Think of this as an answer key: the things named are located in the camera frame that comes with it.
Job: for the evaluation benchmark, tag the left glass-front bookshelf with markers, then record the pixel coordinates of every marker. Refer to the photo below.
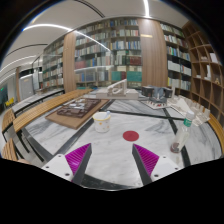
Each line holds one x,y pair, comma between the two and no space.
52,66

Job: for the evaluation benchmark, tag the white patterned mug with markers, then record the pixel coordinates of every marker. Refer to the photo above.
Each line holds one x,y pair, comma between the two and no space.
102,121

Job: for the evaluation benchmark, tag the clear plastic water bottle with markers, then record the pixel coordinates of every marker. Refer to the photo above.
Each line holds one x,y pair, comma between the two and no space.
182,133

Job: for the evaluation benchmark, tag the white model at right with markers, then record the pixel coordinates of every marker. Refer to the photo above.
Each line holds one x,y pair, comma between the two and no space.
183,105

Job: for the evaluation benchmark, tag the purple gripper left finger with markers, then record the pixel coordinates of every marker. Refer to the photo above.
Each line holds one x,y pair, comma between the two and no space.
71,166

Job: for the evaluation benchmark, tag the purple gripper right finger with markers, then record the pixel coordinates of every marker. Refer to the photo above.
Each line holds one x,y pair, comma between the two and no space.
152,167

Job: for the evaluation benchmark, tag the red round sticker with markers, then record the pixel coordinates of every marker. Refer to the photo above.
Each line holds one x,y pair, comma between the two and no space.
130,136

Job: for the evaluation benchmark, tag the wooden board architectural model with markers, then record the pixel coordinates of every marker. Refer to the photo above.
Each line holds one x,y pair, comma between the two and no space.
76,113

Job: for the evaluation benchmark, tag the curved wooden bench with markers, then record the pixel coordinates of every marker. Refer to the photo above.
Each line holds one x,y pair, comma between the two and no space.
19,122

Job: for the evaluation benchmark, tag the right wooden cubby shelf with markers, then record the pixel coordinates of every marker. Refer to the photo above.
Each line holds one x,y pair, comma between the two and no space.
207,83

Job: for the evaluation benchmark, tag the large central bookshelf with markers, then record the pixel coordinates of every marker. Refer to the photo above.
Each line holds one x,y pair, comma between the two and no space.
108,51

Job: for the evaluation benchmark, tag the wooden column panel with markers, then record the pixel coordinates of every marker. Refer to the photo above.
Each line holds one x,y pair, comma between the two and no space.
154,53

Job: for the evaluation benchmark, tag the white building model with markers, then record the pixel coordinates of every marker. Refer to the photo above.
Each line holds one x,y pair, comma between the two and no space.
117,90

